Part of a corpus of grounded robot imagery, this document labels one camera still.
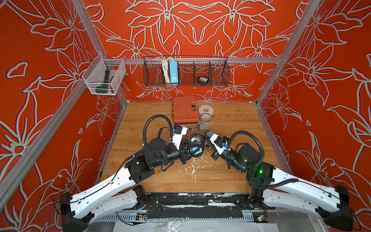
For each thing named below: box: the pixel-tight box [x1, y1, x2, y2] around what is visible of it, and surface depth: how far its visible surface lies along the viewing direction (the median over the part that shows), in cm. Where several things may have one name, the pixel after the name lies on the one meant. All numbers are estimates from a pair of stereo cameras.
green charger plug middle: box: [197, 124, 205, 131], surface depth 103 cm
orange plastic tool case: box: [172, 96, 199, 124], surface depth 112 cm
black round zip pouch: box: [187, 133, 205, 158], surface depth 59 cm
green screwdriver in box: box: [95, 69, 111, 94], surface depth 82 cm
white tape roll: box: [198, 104, 214, 116], surface depth 116 cm
